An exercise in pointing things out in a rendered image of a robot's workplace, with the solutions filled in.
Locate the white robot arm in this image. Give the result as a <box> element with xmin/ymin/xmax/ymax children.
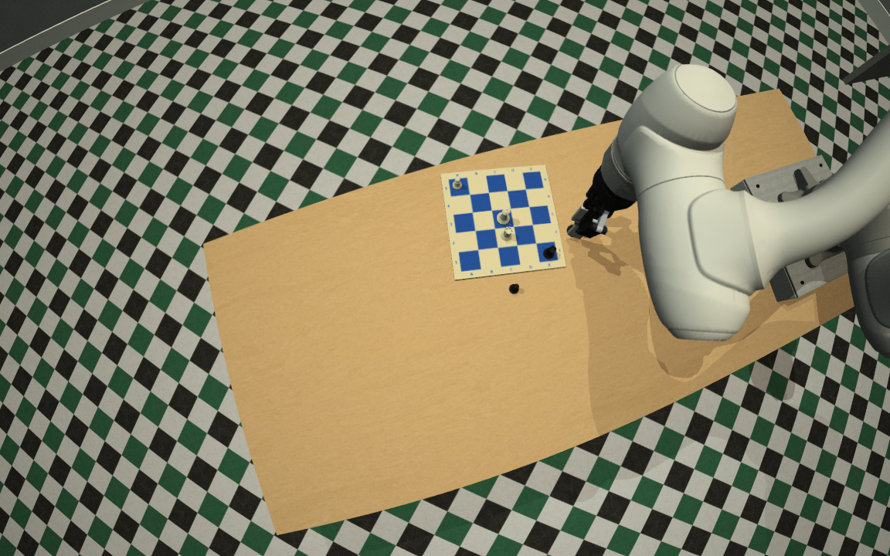
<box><xmin>600</xmin><ymin>64</ymin><xmax>890</xmax><ymax>358</ymax></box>

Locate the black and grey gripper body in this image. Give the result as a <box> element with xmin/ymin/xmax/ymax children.
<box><xmin>593</xmin><ymin>166</ymin><xmax>635</xmax><ymax>219</ymax></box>

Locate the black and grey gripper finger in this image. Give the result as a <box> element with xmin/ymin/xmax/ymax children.
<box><xmin>568</xmin><ymin>195</ymin><xmax>610</xmax><ymax>239</ymax></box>
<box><xmin>571</xmin><ymin>185</ymin><xmax>595</xmax><ymax>221</ymax></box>

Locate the blue and cream chessboard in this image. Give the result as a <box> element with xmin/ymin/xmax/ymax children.
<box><xmin>440</xmin><ymin>165</ymin><xmax>566</xmax><ymax>280</ymax></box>

